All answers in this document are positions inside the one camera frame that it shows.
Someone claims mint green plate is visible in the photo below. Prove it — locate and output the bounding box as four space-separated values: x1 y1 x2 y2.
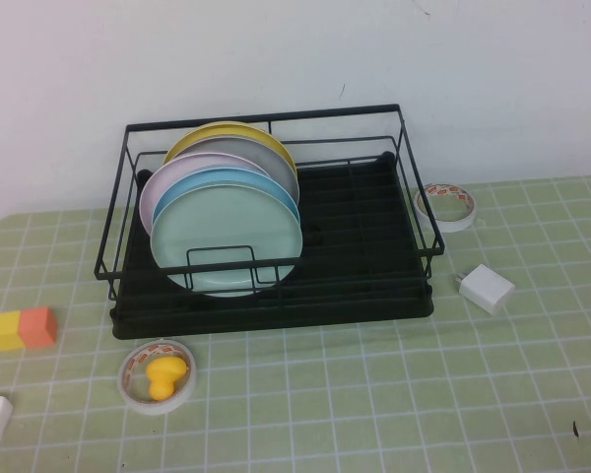
149 184 305 300

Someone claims grey plate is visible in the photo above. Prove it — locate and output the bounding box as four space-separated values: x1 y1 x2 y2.
169 136 300 206

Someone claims blue plate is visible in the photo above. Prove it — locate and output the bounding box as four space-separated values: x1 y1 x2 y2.
152 166 301 223

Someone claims yellow plate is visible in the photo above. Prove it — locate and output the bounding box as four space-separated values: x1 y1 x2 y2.
161 120 296 176

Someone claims pink plate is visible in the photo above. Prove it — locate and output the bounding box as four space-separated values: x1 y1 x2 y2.
138 152 272 237

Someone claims black plastic drip tray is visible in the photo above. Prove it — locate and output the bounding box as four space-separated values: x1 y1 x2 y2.
108 152 434 341

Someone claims white double-sided tape roll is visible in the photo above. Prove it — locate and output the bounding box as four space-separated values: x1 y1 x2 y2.
413 182 478 234
116 338 197 418

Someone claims yellow rubber duck toy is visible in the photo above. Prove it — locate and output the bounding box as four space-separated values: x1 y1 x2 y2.
144 357 188 403

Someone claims white USB charger plug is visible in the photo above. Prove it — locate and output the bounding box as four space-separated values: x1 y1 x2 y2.
453 263 517 316

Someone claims orange cube block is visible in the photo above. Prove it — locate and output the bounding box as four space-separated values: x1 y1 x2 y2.
18 306 58 350

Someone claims yellow cube block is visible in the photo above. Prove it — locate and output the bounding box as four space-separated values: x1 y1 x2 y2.
0 311 26 352

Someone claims black wire dish rack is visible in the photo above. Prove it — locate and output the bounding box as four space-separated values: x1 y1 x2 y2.
93 102 447 302

